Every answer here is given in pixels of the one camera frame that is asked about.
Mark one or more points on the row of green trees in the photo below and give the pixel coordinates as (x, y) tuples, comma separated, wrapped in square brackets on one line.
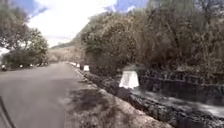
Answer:
[(26, 50)]

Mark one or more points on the row of white markers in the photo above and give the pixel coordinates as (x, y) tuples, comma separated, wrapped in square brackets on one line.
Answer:
[(4, 67)]

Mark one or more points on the dirt verge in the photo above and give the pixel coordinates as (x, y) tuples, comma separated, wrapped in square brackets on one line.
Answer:
[(100, 106)]

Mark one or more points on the grey asphalt road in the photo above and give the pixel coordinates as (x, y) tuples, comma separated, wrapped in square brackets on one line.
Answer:
[(33, 93)]

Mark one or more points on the pale concrete ditch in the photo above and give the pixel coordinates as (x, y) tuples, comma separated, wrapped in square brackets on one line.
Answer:
[(186, 104)]

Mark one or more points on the dry hillside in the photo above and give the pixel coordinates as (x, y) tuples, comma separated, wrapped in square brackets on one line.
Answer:
[(65, 53)]

